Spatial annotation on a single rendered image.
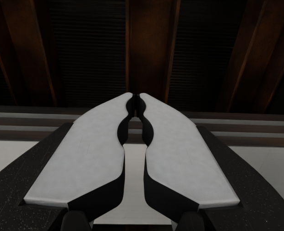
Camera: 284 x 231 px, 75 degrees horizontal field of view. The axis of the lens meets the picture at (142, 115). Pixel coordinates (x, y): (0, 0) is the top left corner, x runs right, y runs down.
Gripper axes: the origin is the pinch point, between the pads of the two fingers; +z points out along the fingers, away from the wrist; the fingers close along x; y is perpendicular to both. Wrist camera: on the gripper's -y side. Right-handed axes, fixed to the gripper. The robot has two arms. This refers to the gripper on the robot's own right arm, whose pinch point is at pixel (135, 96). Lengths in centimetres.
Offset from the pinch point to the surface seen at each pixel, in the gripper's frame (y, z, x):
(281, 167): 12.7, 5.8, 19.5
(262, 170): 13.3, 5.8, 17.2
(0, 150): 10.6, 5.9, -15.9
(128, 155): 11.1, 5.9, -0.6
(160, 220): 25.7, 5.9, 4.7
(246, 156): 10.9, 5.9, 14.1
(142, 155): 10.9, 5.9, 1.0
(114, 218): 25.3, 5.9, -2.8
